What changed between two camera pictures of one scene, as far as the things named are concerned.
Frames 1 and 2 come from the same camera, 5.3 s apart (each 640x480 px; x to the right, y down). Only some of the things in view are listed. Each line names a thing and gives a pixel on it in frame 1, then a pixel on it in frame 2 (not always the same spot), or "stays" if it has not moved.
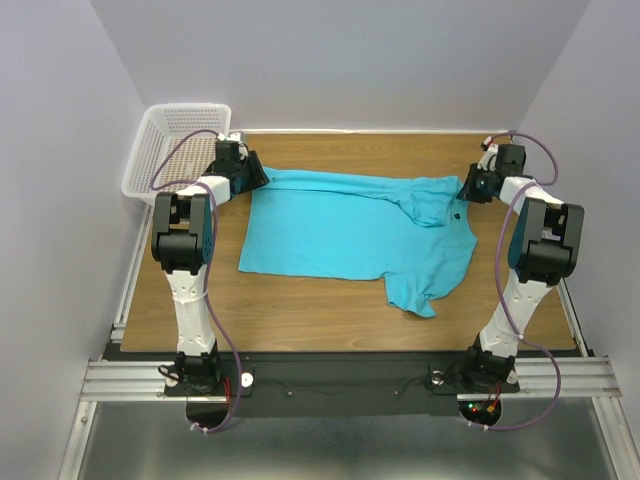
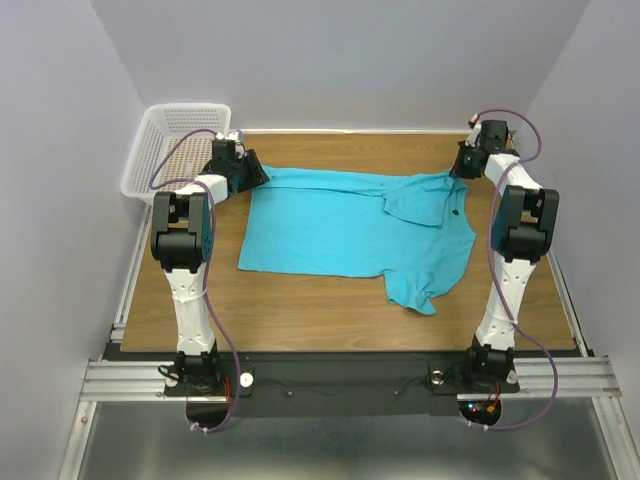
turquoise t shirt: x=413 y=232 stays
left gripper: x=252 y=173 stays
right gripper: x=470 y=185 to x=461 y=167
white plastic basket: x=174 y=146 stays
